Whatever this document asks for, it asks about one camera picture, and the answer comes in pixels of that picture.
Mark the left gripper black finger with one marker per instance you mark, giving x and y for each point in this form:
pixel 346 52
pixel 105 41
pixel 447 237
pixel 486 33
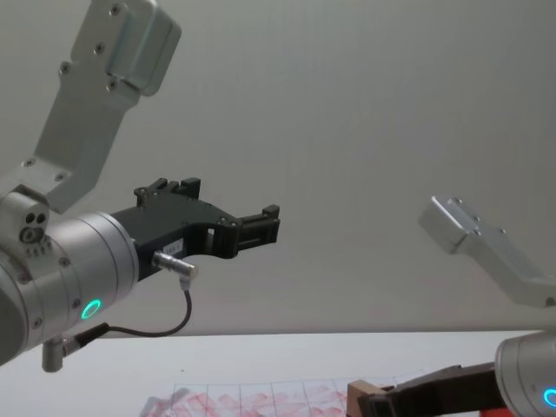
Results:
pixel 169 187
pixel 252 230

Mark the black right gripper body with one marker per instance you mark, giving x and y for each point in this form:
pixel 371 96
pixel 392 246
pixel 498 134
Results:
pixel 447 391

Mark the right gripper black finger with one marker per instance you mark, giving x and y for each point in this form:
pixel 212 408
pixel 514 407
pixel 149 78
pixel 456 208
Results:
pixel 365 399

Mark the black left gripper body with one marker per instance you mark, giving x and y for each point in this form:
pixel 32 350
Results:
pixel 174 221

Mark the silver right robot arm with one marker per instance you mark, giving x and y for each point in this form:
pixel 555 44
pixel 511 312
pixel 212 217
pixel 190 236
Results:
pixel 491 247

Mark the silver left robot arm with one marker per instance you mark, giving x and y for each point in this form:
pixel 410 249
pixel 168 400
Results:
pixel 87 260

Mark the small red object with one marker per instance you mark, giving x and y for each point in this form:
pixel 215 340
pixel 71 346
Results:
pixel 493 412

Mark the white sheet with red marks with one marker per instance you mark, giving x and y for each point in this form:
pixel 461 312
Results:
pixel 260 401

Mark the white table cloth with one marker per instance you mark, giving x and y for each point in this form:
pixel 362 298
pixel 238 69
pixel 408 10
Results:
pixel 260 356

